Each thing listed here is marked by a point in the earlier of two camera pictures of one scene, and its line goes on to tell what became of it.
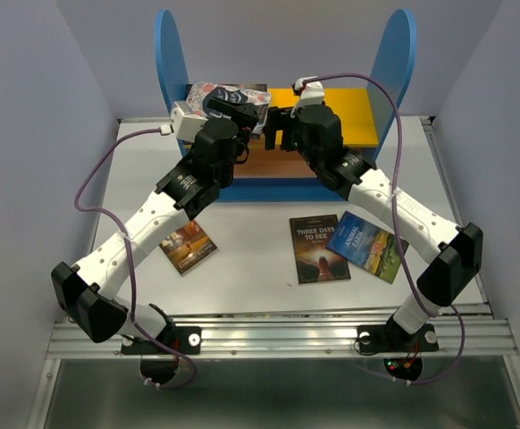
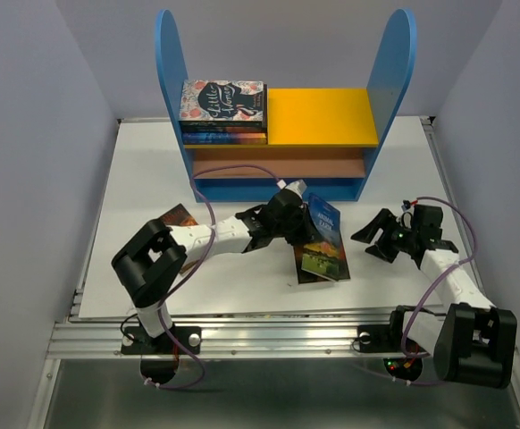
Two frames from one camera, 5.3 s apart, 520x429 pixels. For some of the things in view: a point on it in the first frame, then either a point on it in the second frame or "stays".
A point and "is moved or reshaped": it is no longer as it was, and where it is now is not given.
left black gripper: [245, 108] → [307, 231]
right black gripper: [279, 119] → [383, 220]
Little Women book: [197, 95] stays
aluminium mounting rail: [289, 336] stays
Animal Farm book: [368, 246] → [324, 257]
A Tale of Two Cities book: [253, 87] is moved or reshaped
